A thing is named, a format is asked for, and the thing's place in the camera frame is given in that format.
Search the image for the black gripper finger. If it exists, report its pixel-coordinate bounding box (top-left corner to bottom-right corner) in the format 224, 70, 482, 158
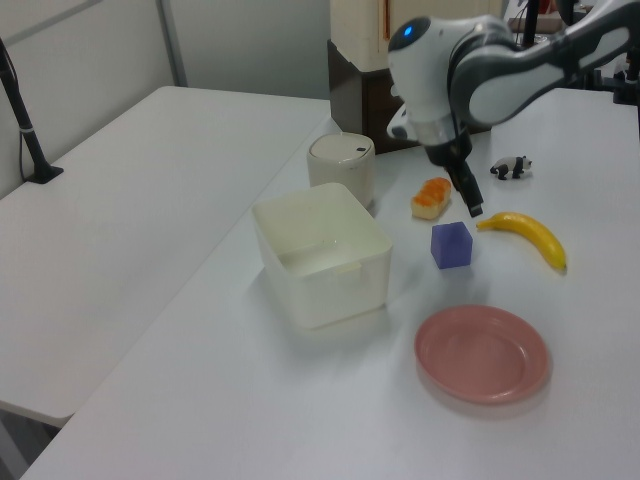
447, 167, 466, 200
457, 160, 485, 217

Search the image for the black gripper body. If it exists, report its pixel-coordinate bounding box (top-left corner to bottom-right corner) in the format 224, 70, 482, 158
423, 130, 474, 172

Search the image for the purple foam cube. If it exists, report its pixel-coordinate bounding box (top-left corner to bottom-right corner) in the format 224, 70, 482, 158
430, 221, 474, 271

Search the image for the pink plastic plate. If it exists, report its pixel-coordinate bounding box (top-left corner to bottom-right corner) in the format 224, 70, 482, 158
413, 305, 553, 406

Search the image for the toy bread loaf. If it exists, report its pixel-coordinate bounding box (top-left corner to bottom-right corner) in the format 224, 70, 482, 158
410, 176, 453, 220

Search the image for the small panda figurine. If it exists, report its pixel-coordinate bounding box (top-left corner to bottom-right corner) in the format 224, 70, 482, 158
489, 155, 535, 182

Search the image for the yellow toy banana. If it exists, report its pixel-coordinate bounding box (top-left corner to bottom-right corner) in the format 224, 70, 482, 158
475, 211, 568, 272

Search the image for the small white lidded bin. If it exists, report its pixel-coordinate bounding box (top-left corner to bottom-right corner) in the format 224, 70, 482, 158
306, 132, 377, 209

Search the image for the cream open plastic container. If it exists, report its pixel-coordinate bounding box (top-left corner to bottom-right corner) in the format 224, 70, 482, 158
251, 182, 393, 330

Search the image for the black clamp stand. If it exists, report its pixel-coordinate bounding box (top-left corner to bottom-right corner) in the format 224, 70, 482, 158
594, 49, 640, 105
0, 37, 65, 185

